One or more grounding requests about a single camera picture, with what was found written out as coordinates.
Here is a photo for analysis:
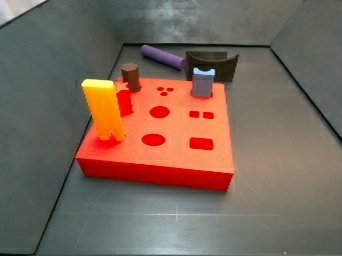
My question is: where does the purple cylinder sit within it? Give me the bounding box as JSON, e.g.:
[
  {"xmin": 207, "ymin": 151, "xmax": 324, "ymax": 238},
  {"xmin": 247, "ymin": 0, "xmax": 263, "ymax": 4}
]
[{"xmin": 141, "ymin": 45, "xmax": 185, "ymax": 70}]

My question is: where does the red peg board block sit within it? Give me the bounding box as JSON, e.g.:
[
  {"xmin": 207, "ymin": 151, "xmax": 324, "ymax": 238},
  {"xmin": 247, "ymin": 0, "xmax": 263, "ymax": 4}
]
[{"xmin": 76, "ymin": 78, "xmax": 235, "ymax": 191}]

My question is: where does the red star peg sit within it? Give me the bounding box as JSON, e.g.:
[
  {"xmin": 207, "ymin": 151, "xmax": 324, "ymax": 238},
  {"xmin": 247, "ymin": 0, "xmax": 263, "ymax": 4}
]
[{"xmin": 114, "ymin": 79, "xmax": 133, "ymax": 116}]

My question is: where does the blue-grey notched peg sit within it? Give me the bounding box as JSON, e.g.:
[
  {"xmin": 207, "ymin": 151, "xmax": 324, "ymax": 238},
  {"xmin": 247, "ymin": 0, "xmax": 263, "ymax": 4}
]
[{"xmin": 190, "ymin": 68, "xmax": 215, "ymax": 98}]

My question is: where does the tall yellow peg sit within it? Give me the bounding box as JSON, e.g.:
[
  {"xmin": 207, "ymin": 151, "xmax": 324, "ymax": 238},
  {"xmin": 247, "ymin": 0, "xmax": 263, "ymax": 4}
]
[{"xmin": 81, "ymin": 79, "xmax": 125, "ymax": 141}]

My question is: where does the brown hexagonal peg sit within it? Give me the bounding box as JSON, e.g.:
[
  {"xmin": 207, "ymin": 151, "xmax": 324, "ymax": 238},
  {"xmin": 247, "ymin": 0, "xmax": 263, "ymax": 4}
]
[{"xmin": 121, "ymin": 63, "xmax": 140, "ymax": 93}]

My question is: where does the black cradle stand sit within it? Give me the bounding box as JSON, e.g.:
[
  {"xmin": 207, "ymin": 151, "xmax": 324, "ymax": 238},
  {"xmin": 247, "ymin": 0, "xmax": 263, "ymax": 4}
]
[{"xmin": 185, "ymin": 51, "xmax": 239, "ymax": 82}]

